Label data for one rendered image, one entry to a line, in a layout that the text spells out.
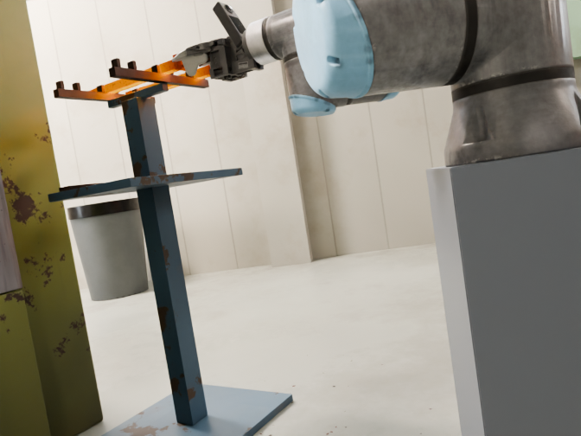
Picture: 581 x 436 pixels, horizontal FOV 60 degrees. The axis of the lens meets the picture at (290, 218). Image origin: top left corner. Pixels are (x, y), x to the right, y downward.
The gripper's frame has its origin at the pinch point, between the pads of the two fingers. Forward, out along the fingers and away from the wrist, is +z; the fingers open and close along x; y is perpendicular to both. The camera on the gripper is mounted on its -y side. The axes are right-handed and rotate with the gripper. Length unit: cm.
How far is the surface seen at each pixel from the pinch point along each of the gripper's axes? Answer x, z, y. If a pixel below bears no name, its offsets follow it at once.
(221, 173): 11.0, 4.8, 27.5
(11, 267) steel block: -34, 31, 42
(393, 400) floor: 27, -28, 94
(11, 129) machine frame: -17, 51, 7
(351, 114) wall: 259, 80, -11
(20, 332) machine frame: -35, 31, 56
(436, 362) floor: 54, -31, 94
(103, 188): -20.0, 13.3, 27.5
